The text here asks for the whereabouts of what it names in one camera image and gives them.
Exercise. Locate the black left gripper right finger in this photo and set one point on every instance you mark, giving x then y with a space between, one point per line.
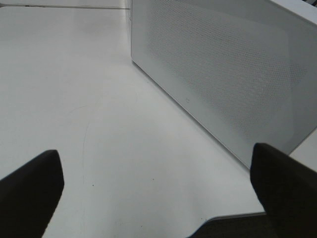
287 190

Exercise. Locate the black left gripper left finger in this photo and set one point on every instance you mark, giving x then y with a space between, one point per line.
29 196

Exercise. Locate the white microwave door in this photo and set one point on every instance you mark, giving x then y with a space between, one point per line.
246 70

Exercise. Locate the white microwave oven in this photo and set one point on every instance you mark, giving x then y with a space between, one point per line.
300 8

